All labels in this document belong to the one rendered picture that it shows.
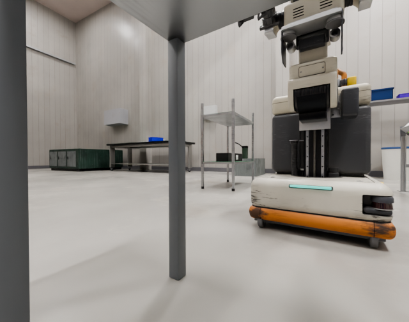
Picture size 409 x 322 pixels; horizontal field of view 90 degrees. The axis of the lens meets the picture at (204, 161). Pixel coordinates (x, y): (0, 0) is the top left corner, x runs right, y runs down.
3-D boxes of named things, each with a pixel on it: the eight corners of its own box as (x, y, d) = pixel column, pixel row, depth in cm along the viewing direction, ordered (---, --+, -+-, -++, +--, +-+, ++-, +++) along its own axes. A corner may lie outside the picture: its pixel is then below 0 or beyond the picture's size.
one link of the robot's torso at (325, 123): (300, 131, 127) (300, 92, 127) (356, 128, 112) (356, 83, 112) (293, 126, 105) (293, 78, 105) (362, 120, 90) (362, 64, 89)
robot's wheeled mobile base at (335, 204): (276, 200, 172) (276, 170, 171) (372, 210, 137) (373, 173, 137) (246, 220, 115) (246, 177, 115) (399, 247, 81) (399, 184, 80)
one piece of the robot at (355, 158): (279, 185, 163) (279, 81, 162) (365, 191, 133) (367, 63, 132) (267, 191, 135) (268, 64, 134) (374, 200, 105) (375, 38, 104)
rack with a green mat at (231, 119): (200, 188, 262) (200, 103, 261) (227, 181, 342) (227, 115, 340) (234, 191, 240) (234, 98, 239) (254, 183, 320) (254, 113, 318)
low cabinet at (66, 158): (123, 168, 761) (123, 150, 760) (78, 171, 617) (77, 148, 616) (94, 168, 849) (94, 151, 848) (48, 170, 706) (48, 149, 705)
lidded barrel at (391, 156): (408, 178, 379) (409, 147, 379) (423, 181, 336) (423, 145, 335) (376, 177, 400) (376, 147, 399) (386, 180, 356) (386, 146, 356)
